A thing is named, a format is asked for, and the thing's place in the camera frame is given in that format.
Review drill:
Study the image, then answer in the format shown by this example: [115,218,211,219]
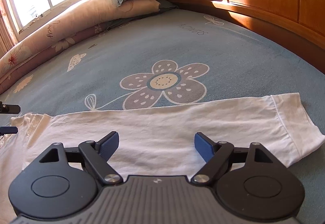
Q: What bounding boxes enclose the white long sleeve shirt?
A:
[1,93,324,223]

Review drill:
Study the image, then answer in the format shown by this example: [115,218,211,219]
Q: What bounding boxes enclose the pink curtain left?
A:
[0,0,18,53]

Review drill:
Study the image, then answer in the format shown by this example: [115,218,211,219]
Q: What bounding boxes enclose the pink floral folded quilt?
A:
[1,0,160,93]

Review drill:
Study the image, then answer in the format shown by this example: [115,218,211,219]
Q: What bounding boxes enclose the blue floral bed sheet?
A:
[1,9,324,223]

